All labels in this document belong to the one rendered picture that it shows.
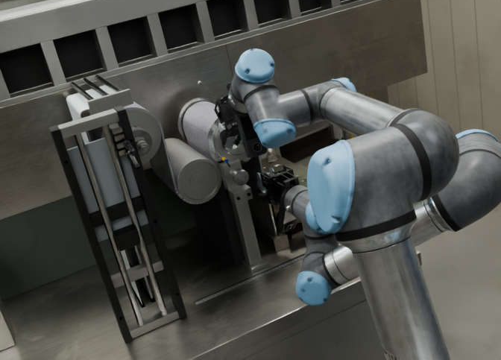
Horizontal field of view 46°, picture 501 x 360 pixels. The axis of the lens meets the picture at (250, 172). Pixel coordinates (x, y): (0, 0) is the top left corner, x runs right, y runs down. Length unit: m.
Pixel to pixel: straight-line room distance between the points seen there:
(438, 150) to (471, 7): 3.46
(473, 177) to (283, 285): 0.59
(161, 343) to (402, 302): 0.75
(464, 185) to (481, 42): 3.16
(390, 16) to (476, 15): 2.16
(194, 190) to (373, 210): 0.80
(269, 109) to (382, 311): 0.49
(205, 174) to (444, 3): 3.14
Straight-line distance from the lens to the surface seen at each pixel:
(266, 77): 1.17
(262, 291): 1.51
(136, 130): 1.38
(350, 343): 1.59
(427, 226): 1.17
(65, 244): 1.84
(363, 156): 0.79
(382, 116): 0.98
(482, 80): 4.34
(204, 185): 1.52
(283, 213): 1.48
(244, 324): 1.41
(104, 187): 1.35
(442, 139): 0.85
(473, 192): 1.15
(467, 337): 2.72
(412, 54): 2.20
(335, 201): 0.77
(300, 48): 1.94
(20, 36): 1.70
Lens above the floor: 1.71
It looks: 21 degrees down
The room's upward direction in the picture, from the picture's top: 13 degrees counter-clockwise
